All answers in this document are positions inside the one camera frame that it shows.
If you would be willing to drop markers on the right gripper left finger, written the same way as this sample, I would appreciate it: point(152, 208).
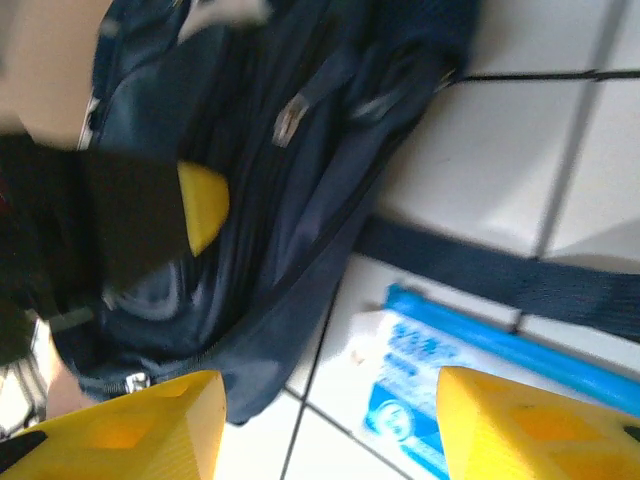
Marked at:
point(150, 435)

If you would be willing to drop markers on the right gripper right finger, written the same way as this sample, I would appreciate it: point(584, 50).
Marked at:
point(525, 435)

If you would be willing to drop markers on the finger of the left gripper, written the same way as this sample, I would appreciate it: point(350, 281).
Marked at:
point(200, 205)

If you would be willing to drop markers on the navy blue backpack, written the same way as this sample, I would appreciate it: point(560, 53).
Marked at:
point(300, 200)

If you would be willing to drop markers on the clear blue pencil case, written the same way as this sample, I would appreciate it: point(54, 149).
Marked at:
point(400, 360)

